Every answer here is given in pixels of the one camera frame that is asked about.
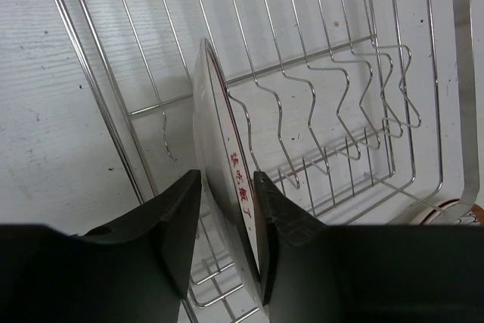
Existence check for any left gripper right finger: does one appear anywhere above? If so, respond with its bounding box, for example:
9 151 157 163
253 172 483 322

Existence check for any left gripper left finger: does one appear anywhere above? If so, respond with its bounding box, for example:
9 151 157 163
1 169 201 322

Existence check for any orange patterned plate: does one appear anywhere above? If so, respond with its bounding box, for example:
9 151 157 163
192 38 262 306

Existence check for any white plate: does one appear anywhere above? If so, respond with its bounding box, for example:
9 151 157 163
410 198 460 225

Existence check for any flower patterned plate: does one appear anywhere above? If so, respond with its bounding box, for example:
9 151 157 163
455 204 484 226

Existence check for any chrome wire dish rack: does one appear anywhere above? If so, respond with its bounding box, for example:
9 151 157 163
54 0 480 226

